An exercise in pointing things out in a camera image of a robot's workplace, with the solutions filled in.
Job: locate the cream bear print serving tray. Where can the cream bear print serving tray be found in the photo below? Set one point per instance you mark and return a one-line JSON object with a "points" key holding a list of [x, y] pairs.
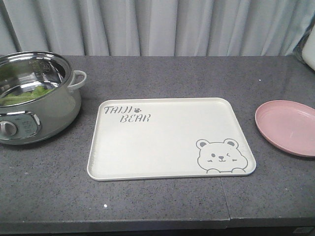
{"points": [[171, 137]]}

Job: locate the green lettuce leaf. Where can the green lettuce leaf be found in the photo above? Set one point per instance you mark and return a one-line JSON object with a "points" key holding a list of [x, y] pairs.
{"points": [[12, 99]]}

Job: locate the pink round plate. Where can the pink round plate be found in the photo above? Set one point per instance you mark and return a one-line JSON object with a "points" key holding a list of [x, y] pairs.
{"points": [[288, 125]]}

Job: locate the white pleated curtain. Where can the white pleated curtain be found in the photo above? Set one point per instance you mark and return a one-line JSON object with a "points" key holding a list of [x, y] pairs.
{"points": [[155, 27]]}

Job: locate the pale green electric cooking pot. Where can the pale green electric cooking pot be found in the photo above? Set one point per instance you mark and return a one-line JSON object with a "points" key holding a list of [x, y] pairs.
{"points": [[44, 117]]}

